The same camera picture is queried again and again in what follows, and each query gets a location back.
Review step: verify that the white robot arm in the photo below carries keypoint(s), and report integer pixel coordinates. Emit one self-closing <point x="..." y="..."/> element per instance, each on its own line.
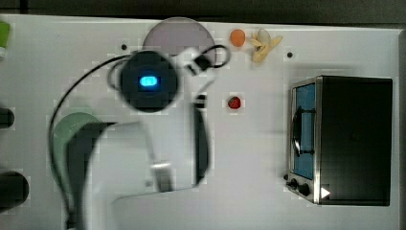
<point x="162" y="147"/>

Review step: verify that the green oval strainer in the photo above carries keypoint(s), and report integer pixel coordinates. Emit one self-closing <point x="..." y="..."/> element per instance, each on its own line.
<point x="65" y="134"/>

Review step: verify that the dark red toy strawberry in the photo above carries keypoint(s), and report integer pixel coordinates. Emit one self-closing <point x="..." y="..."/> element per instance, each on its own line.
<point x="234" y="103"/>

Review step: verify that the orange toy fruit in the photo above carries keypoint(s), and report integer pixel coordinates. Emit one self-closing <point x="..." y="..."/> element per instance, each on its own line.
<point x="237" y="37"/>

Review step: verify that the large grey round plate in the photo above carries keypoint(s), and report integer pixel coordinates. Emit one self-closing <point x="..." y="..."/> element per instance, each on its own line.
<point x="173" y="36"/>

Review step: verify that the peeled toy banana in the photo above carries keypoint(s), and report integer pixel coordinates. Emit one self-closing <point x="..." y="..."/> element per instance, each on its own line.
<point x="263" y="44"/>

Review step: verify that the silver toaster oven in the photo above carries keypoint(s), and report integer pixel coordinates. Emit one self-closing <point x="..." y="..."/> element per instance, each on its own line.
<point x="340" y="140"/>

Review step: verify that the green white bottle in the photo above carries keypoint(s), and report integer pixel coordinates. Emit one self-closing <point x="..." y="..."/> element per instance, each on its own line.
<point x="4" y="37"/>

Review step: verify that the black round mount upper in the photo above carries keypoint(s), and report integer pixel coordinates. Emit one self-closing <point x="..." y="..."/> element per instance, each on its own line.
<point x="6" y="118"/>

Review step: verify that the black round mount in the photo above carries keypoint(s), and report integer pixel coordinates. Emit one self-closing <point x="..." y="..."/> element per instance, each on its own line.
<point x="14" y="190"/>
<point x="6" y="118"/>

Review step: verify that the black round mount lower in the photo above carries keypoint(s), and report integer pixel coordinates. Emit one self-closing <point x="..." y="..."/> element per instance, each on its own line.
<point x="14" y="190"/>

